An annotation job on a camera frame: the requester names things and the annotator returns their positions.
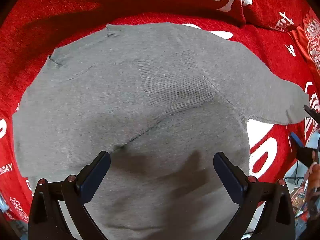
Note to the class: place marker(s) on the red blanket with white lettering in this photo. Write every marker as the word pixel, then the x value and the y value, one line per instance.
pixel 34 28

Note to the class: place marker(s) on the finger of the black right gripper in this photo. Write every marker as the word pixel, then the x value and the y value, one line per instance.
pixel 296 139
pixel 312 113

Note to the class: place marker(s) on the person's right hand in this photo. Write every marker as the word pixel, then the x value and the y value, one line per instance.
pixel 312 192

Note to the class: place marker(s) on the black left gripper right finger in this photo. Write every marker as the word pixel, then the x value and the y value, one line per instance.
pixel 276 220

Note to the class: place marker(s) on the red patterned pillow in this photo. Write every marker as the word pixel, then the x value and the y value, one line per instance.
pixel 306 38

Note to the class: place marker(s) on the grey knit sweater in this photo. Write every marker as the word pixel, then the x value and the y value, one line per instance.
pixel 162 99

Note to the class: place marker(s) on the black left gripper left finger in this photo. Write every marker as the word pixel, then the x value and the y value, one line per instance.
pixel 46 220

